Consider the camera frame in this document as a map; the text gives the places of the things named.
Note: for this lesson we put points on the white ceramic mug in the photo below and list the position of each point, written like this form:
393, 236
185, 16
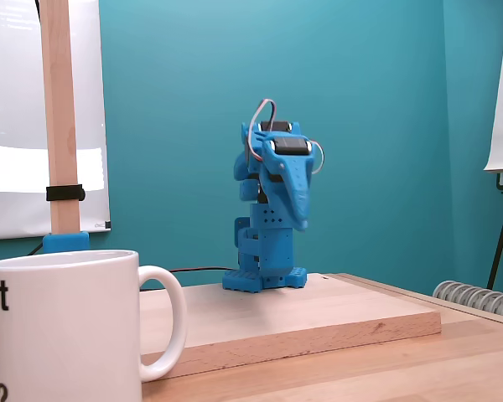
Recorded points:
67, 326

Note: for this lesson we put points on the wooden base board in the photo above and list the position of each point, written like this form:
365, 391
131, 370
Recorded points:
339, 305

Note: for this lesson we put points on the black easel stand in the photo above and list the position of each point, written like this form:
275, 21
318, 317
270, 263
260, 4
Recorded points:
501, 238

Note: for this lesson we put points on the white projection screen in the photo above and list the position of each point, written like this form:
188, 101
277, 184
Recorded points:
12, 104

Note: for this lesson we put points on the wooden post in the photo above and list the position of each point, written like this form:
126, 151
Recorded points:
58, 125

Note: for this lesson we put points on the blue post mount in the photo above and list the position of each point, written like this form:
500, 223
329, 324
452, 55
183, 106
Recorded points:
65, 242

